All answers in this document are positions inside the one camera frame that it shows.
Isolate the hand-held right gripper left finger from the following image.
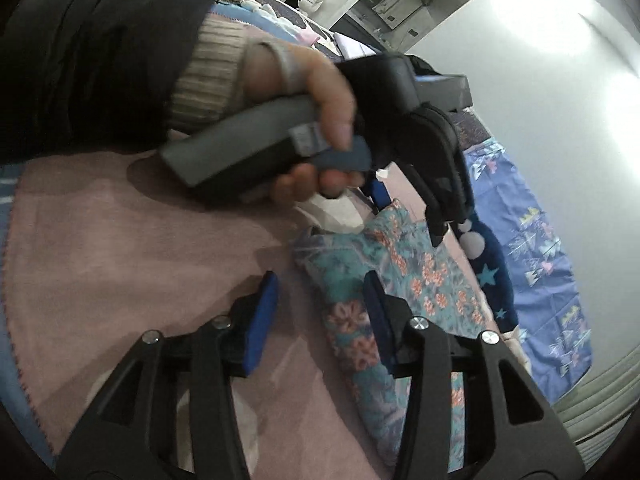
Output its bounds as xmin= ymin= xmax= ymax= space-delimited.
xmin=55 ymin=271 xmax=280 ymax=480

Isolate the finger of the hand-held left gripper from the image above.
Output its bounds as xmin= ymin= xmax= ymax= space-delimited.
xmin=365 ymin=172 xmax=396 ymax=218
xmin=402 ymin=160 xmax=475 ymax=248

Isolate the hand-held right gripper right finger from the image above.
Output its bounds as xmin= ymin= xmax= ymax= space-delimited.
xmin=363 ymin=271 xmax=586 ymax=480

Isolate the teal floral garment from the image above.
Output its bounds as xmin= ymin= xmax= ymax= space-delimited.
xmin=292 ymin=199 xmax=488 ymax=480

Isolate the person's left forearm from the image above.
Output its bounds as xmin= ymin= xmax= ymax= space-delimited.
xmin=0 ymin=0 xmax=258 ymax=161

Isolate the person's left hand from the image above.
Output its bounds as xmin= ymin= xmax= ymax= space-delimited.
xmin=245 ymin=40 xmax=368 ymax=206

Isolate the dark printed headboard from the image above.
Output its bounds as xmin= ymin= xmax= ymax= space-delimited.
xmin=450 ymin=107 xmax=493 ymax=148

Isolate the navy star plush blanket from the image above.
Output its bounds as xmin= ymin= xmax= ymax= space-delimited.
xmin=452 ymin=205 xmax=523 ymax=333

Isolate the blue tree print sheet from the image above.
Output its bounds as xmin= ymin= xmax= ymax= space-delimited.
xmin=462 ymin=137 xmax=593 ymax=401

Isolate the pink polka dot blanket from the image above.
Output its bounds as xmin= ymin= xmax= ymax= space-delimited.
xmin=7 ymin=130 xmax=533 ymax=480

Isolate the white pleated curtain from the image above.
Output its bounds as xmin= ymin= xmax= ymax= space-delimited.
xmin=550 ymin=360 xmax=640 ymax=456

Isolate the wall niche mirror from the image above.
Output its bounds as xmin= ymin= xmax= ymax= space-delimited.
xmin=372 ymin=0 xmax=426 ymax=28

